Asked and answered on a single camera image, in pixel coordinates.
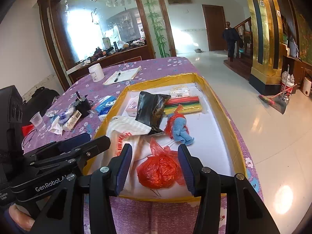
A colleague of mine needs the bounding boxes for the lemon print tissue pack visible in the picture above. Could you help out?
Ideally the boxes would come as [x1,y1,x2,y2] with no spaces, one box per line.
[62,110,82,132]

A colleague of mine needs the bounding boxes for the red plastic bag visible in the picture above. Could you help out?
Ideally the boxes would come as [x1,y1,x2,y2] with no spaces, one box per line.
[136,137,186,189]

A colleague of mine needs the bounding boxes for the white red-print plastic bag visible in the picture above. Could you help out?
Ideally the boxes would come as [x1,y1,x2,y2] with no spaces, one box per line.
[102,116,191,202]

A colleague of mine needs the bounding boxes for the blue Vinda tissue pack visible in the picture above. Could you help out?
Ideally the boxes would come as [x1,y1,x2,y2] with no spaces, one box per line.
[92,96,116,115]

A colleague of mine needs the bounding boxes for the blue red knitted doll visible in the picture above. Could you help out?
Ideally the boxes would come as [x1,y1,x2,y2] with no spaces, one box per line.
[164,111,195,146]

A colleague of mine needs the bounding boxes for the bagged multicolour sponge stack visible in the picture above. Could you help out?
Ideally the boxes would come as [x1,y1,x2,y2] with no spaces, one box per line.
[164,96,202,116]

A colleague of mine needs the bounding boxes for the pink tissue pack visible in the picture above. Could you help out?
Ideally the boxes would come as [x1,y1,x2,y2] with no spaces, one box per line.
[125,96,139,117]

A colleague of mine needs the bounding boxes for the black foil snack bag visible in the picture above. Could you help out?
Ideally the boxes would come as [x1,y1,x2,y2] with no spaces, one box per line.
[135,91,171,135]

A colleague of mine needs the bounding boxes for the round Vinda wipes bag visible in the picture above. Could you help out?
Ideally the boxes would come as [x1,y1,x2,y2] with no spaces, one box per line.
[58,106,75,126]

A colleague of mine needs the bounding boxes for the white printed tissue pack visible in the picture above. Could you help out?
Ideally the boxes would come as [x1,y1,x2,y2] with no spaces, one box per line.
[170,86,190,98]

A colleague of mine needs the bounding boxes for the person's left hand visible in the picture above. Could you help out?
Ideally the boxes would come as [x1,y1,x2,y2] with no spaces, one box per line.
[8,204,35,231]

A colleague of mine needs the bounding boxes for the eyeglasses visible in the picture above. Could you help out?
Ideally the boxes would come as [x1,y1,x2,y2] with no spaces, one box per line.
[21,128,38,150]

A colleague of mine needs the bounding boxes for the red packet on sofa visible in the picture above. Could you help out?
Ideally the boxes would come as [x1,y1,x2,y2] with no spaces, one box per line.
[22,124,34,137]

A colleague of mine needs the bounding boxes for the clear plastic cup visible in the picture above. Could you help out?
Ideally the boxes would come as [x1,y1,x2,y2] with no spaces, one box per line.
[30,112,45,131]

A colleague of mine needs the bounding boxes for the white socks cloth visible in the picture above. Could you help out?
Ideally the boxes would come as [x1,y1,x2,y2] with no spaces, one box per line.
[49,116,63,135]

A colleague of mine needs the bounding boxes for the crumpled foil wrapper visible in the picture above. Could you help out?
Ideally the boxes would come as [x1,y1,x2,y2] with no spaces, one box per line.
[45,110,58,118]

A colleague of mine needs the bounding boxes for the black sofa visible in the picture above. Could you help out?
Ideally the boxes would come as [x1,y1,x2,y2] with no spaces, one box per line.
[22,87,59,126]

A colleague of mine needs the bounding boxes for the purple floral tablecloth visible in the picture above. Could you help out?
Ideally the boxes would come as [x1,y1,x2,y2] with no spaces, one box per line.
[22,57,264,234]

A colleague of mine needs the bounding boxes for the black pen holder cup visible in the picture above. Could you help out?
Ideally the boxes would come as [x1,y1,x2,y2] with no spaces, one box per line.
[73,92,93,118]

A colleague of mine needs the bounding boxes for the metal dustpan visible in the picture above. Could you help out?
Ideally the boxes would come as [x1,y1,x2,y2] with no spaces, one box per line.
[271,66,290,115]

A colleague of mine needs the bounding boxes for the white plastic jar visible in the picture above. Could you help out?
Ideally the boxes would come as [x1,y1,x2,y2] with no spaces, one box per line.
[88,63,105,82]

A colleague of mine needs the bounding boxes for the yellow shallow cardboard tray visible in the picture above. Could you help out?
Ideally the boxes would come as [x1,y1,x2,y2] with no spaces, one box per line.
[83,74,246,202]

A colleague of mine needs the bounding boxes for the white bucket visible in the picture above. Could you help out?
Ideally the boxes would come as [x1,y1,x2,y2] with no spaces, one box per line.
[281,71,295,95]

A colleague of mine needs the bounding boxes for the white paper notepad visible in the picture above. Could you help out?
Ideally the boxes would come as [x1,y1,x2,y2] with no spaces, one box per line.
[103,66,142,86]

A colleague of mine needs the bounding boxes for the gold pillar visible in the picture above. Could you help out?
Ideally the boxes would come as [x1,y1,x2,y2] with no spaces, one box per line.
[247,0,283,96]

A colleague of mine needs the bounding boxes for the wooden sideboard counter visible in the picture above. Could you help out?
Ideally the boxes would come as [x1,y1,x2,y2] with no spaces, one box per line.
[68,45,155,83]

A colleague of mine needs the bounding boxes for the person in dark jacket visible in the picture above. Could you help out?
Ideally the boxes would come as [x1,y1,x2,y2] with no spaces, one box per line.
[222,21,244,62]

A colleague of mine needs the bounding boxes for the brown wooden door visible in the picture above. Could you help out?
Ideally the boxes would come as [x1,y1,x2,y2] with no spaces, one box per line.
[202,4,227,51]

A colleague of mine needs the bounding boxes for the bamboo painted glass panel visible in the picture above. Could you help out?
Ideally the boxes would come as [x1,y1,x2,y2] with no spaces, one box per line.
[142,0,171,58]

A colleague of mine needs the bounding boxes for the broom with red handle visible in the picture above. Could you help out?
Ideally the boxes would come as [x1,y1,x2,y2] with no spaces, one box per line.
[258,84,296,113]

